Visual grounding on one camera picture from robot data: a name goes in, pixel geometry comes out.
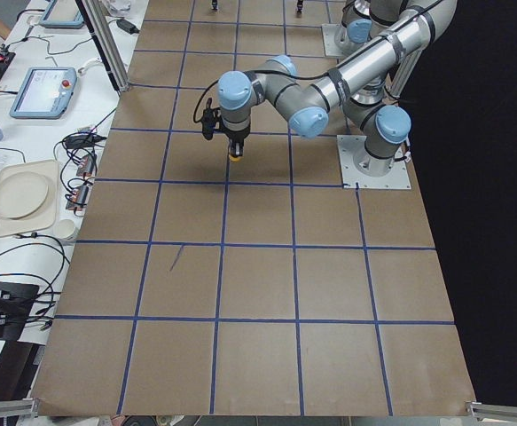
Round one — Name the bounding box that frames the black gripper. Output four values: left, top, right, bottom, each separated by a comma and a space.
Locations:
220, 115, 250, 156

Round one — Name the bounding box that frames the teach pendant near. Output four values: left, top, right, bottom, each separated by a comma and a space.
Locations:
9, 67, 77, 119

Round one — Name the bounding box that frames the white paper cup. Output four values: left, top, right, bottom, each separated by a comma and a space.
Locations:
53, 219, 80, 245

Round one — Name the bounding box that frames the red circuit board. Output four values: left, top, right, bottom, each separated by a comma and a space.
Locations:
66, 185, 90, 213
76, 153, 97, 178

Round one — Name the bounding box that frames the beige round plate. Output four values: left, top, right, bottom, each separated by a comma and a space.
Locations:
0, 172, 49, 219

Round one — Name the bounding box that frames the teach pendant far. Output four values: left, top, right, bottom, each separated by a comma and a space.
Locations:
39, 0, 84, 29

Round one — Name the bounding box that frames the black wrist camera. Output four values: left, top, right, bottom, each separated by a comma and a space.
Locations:
200, 98, 220, 140

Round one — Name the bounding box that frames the aluminium frame post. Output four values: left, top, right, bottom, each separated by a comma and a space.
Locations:
75, 0, 129, 93

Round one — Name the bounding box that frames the black power adapter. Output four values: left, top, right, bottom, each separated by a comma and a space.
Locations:
116, 18, 140, 35

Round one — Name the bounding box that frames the beige tray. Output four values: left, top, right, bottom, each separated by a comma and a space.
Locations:
0, 160, 59, 237

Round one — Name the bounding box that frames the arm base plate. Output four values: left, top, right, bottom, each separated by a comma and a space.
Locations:
321, 19, 372, 59
337, 135, 411, 190

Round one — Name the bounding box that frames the teach pendant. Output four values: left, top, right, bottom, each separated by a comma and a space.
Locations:
39, 0, 84, 29
9, 67, 77, 119

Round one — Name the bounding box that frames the yellow push button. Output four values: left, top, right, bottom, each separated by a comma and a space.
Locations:
228, 144, 242, 162

